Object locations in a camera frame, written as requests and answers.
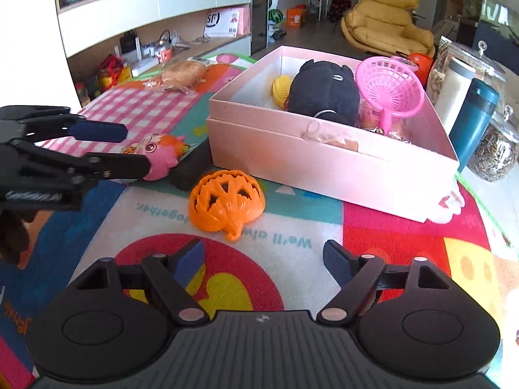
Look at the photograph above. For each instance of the white tumbler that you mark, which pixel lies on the white tumbler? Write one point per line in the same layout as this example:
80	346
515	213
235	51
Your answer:
454	89

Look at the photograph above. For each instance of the orange plastic container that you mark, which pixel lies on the orange plastic container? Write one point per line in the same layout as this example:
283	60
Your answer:
421	67

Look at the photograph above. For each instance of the pink paper bag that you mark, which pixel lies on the pink paper bag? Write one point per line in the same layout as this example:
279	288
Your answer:
244	20

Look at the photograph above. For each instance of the teal thermos bottle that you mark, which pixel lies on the teal thermos bottle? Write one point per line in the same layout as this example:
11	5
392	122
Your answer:
472	129

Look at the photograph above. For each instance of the glass fish tank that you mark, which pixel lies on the glass fish tank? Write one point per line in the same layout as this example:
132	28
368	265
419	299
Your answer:
498	12

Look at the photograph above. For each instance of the large glass jar with lid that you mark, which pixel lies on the large glass jar with lid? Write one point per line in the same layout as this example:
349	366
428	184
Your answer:
482	58

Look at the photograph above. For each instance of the packaged bread loaf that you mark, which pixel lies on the packaged bread loaf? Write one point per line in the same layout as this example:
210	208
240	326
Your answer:
178	75

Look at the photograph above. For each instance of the yellow plastic toy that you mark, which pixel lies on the yellow plastic toy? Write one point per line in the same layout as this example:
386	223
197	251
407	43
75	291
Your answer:
282	91

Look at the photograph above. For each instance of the white courier envelope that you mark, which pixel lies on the white courier envelope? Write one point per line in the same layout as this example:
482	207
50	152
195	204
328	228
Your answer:
217	26

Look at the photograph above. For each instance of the yellow tub with red ribbon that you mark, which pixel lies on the yellow tub with red ribbon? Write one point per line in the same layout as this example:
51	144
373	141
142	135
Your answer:
115	75

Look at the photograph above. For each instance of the pink cardboard box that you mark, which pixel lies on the pink cardboard box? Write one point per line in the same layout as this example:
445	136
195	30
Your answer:
324	178

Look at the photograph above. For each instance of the glass jar of seeds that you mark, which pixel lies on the glass jar of seeds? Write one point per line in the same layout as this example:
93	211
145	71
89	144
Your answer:
494	154

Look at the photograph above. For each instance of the dark patterned cloth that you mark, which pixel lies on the dark patterned cloth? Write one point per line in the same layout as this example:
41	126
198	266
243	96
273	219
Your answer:
338	6

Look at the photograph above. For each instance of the black cat plush toy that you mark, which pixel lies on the black cat plush toy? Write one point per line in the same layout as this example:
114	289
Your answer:
324	89

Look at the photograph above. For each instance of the black rectangular box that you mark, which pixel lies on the black rectangular box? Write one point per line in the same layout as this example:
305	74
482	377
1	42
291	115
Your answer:
190	170

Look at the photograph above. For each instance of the pink cartoon figurine toy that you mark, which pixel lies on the pink cartoon figurine toy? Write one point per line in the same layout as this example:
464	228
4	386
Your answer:
162	158

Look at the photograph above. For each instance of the white stool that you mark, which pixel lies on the white stool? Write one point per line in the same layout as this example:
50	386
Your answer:
318	4

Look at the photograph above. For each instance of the pink plastic toy racket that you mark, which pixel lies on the pink plastic toy racket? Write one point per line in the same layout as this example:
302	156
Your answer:
409	101

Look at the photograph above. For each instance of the yellow lounge armchair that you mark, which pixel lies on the yellow lounge armchair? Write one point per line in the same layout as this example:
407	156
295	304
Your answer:
381	20

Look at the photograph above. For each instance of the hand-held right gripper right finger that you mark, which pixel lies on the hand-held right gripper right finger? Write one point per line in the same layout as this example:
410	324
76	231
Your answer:
338	263

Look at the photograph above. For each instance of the watermelon ball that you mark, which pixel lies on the watermelon ball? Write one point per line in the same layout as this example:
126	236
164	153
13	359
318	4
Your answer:
275	16

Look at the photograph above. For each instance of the black router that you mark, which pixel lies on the black router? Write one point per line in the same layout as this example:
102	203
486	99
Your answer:
129	46

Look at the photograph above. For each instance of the orange cardboard box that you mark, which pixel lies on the orange cardboard box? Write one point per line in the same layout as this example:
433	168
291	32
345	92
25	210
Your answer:
296	17

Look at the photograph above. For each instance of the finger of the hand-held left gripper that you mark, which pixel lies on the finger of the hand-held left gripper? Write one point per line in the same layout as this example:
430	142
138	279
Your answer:
121	166
97	131

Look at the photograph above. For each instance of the orange plastic pumpkin toy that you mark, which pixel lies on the orange plastic pumpkin toy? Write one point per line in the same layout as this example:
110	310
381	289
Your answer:
243	206

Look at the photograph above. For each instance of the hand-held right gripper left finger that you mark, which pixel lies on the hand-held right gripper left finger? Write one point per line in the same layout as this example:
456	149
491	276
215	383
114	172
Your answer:
188	263

